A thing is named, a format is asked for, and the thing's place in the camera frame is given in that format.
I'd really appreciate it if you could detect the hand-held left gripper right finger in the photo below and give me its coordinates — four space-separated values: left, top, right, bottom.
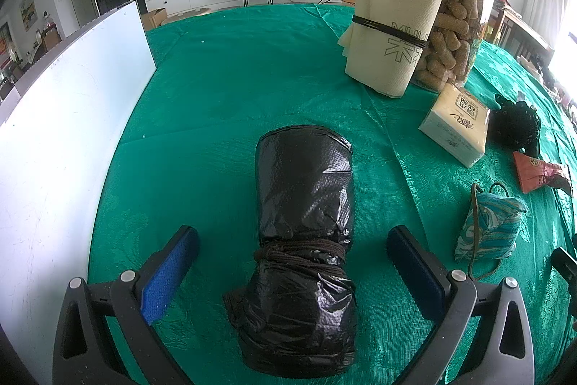
386 225 536 385

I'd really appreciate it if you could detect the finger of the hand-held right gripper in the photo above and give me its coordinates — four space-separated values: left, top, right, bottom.
551 247 577 291

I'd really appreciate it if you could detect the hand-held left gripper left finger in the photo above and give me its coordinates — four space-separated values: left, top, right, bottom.
53 225 200 385

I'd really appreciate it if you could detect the black plastic bag roll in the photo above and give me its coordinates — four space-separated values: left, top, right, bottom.
222 124 359 379

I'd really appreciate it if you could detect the teal patterned pouch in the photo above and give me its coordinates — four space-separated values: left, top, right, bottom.
454 182 528 282

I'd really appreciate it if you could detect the red paper packet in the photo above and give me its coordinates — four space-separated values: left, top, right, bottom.
512 150 572 194

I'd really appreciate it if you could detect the black knotted bag bundle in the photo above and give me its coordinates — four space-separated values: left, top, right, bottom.
488 93 542 156

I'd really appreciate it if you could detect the beige tissue pack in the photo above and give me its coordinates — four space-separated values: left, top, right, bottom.
418 83 492 168

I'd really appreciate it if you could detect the white board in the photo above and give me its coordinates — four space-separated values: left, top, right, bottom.
0 0 158 350

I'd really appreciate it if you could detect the green tablecloth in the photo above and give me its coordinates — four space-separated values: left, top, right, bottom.
88 3 577 385

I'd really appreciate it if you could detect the wooden side furniture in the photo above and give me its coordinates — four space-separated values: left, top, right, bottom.
487 0 553 56

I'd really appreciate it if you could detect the cardboard box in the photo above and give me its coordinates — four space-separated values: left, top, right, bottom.
141 7 168 31

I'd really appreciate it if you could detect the yellow napkin bundle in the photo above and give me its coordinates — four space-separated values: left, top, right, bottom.
338 0 445 98

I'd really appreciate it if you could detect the clear jar of snacks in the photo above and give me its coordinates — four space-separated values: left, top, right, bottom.
396 0 501 92

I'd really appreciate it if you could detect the framed wall painting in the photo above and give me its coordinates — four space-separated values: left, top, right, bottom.
19 0 37 29

